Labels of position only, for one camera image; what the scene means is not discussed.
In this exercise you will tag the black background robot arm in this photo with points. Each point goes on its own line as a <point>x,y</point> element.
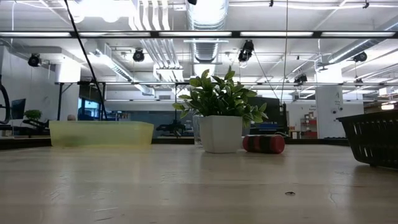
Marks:
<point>37,124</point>
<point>174,127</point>

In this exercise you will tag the green plant white pot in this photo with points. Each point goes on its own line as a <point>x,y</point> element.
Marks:
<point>220,124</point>

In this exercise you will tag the yellow translucent plastic bin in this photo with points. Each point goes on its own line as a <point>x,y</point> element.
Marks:
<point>102,133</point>

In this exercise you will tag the blue lit screen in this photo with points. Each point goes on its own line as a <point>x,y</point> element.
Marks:
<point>90,107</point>

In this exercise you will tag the red shelf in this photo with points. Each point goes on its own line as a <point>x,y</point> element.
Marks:
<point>308,124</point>

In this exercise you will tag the white pillar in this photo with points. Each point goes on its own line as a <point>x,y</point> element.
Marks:
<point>329,109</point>

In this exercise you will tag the small background potted plant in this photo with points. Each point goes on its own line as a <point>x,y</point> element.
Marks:
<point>33,114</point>

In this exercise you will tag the black mesh basket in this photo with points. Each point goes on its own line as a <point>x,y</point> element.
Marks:
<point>373,140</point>

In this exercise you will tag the black monitor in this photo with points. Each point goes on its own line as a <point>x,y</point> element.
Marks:
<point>18,109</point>

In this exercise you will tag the black hanging camera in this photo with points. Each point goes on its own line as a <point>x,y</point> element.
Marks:
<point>33,60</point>
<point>360,57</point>
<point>300,78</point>
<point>246,51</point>
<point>138,55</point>

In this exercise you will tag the silver ceiling duct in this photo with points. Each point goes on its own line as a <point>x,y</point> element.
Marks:
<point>206,28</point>
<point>357,46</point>

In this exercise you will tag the black aluminium table frame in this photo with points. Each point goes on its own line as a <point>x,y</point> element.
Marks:
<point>18,142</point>

